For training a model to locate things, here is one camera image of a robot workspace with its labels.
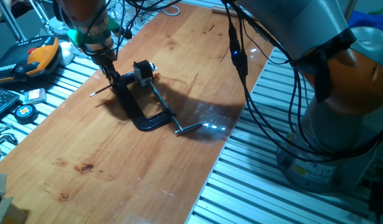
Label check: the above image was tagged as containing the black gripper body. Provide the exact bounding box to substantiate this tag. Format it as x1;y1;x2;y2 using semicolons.
90;46;117;71

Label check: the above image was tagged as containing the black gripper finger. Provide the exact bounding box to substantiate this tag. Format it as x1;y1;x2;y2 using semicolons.
100;65;113;85
108;63;121;84

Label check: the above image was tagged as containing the silver elbow pipe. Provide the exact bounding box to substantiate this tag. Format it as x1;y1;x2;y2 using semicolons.
0;132;19;147

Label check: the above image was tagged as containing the green gripper mounting adapter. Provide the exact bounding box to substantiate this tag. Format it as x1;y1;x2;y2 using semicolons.
66;15;122;46

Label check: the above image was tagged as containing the white plastic bottle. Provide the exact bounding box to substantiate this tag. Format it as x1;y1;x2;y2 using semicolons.
59;41;75;66

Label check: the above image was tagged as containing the black C-clamp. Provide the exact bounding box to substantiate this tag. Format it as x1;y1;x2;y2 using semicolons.
112;71;206;136

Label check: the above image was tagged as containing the orange black teach pendant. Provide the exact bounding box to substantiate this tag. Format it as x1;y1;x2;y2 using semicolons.
0;35;61;84

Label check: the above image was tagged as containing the black filament spool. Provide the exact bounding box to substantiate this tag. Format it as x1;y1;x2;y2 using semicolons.
52;0;66;24

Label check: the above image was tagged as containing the small card box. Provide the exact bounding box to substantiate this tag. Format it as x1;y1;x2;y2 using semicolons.
22;88;47;105

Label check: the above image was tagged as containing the glossy wooden board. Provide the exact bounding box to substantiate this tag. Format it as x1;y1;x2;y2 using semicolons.
0;2;275;224

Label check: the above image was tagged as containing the round black tape measure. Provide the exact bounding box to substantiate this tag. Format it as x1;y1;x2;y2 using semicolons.
12;103;39;125

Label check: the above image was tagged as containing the grey metal bar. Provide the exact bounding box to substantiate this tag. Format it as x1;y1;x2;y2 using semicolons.
0;0;27;43

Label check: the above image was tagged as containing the black keyboard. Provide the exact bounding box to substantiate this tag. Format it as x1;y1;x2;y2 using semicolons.
0;88;21;122

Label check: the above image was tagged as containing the wooden foot bar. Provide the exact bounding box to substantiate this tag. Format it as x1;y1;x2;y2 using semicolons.
211;5;239;17

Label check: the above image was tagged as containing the cardboard block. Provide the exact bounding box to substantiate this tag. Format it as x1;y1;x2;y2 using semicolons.
0;195;29;224

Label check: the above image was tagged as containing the blue plastic bag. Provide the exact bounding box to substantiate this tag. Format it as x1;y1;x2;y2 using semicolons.
348;11;383;35

